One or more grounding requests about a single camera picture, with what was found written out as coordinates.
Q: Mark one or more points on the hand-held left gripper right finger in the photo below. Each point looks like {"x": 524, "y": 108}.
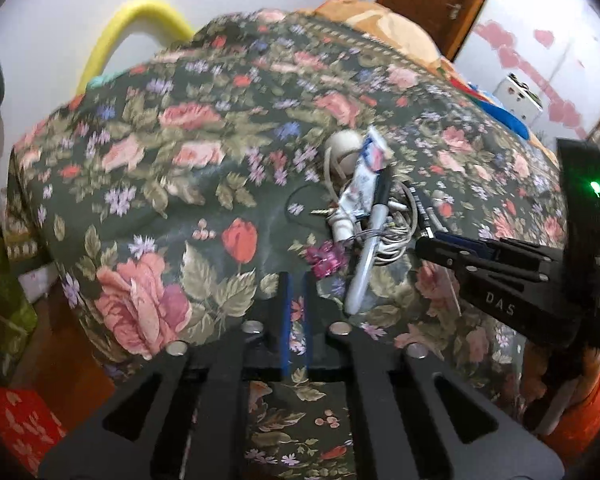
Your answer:
{"x": 308, "y": 320}

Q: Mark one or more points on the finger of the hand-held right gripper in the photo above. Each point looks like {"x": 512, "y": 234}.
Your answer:
{"x": 480, "y": 265}
{"x": 460, "y": 242}

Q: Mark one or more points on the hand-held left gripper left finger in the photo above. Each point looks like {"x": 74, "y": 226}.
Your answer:
{"x": 285, "y": 310}

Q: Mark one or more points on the pink candy wrapper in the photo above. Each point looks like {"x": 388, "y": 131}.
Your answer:
{"x": 325, "y": 260}

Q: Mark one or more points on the black silver marker pen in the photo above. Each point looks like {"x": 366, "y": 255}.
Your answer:
{"x": 362, "y": 270}

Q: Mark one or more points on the white toothpaste tube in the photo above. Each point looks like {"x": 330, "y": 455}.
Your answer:
{"x": 367, "y": 160}

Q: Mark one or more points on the orange red cloth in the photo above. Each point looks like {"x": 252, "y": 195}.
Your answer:
{"x": 592, "y": 402}

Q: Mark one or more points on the dark floral blanket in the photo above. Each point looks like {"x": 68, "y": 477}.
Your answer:
{"x": 180, "y": 210}

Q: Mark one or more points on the white box with holes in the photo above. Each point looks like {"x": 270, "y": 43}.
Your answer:
{"x": 520, "y": 95}

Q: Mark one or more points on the orange colourful blanket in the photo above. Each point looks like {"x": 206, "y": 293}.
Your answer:
{"x": 405, "y": 25}

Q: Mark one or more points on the white wardrobe with pink hearts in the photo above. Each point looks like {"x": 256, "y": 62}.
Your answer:
{"x": 555, "y": 20}

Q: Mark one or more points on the teal cloth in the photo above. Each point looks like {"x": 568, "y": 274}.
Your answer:
{"x": 102, "y": 81}

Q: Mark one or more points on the yellow foam tube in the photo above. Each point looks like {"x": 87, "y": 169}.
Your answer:
{"x": 130, "y": 10}

